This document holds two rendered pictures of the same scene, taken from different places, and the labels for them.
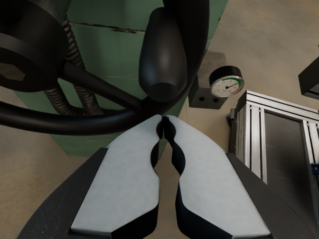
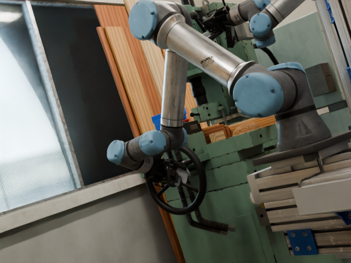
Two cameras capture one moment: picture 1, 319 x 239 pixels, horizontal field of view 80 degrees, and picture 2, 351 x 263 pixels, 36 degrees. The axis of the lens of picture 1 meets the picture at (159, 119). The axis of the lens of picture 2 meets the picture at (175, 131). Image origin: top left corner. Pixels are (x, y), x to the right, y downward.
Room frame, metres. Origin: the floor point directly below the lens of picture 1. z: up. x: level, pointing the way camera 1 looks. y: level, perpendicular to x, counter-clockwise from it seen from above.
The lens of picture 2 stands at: (-1.19, -1.52, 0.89)
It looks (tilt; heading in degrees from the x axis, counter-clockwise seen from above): 2 degrees up; 50
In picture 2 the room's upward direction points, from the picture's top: 17 degrees counter-clockwise
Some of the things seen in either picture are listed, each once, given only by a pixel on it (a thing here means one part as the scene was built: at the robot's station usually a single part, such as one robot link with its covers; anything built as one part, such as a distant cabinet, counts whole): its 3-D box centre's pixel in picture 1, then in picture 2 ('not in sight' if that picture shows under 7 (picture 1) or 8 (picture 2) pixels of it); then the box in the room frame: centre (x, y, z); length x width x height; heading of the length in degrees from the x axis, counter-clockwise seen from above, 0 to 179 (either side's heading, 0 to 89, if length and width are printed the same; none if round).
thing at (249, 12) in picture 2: not in sight; (255, 7); (0.44, -0.23, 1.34); 0.11 x 0.08 x 0.09; 103
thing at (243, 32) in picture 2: not in sight; (242, 23); (0.77, 0.13, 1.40); 0.10 x 0.06 x 0.16; 13
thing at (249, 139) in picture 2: not in sight; (198, 154); (0.32, 0.19, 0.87); 0.61 x 0.30 x 0.06; 103
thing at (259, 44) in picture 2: not in sight; (262, 31); (0.42, -0.24, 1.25); 0.11 x 0.08 x 0.11; 38
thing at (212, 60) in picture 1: (207, 80); (273, 211); (0.35, -0.09, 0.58); 0.12 x 0.08 x 0.08; 13
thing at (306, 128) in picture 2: not in sight; (299, 127); (0.04, -0.57, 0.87); 0.15 x 0.15 x 0.10
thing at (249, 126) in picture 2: not in sight; (246, 127); (0.40, -0.04, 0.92); 0.14 x 0.09 x 0.04; 13
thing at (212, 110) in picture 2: not in sight; (208, 114); (0.45, 0.20, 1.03); 0.14 x 0.07 x 0.09; 13
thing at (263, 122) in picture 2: not in sight; (226, 133); (0.45, 0.12, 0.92); 0.54 x 0.02 x 0.04; 103
